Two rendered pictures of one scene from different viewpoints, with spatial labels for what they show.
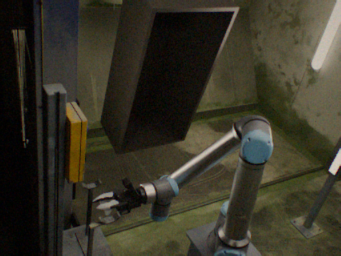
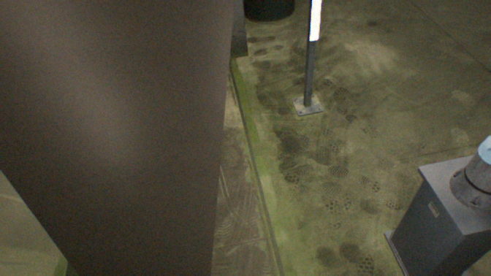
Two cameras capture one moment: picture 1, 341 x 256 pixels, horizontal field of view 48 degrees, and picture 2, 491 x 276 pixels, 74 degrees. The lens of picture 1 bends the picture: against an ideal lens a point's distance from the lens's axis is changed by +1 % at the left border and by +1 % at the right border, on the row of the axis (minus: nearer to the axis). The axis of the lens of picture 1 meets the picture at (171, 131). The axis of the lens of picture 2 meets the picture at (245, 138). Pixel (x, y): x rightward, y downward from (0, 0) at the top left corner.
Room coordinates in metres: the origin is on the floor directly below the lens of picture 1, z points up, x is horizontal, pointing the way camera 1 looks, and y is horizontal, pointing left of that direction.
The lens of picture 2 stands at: (1.84, 0.54, 1.79)
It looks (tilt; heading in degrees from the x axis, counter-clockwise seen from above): 49 degrees down; 302
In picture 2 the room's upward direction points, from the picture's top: 8 degrees counter-clockwise
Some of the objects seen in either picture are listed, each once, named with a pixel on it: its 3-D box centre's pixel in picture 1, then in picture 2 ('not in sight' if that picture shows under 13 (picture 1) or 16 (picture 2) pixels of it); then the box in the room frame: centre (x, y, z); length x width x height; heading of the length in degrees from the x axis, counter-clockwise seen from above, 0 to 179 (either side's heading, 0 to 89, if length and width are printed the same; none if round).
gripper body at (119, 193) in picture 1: (128, 199); not in sight; (1.18, 0.12, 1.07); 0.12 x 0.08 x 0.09; 126
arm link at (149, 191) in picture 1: (145, 193); not in sight; (1.23, 0.05, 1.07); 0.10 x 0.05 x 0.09; 36
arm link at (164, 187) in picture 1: (162, 189); not in sight; (1.28, -0.02, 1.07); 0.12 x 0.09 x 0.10; 126
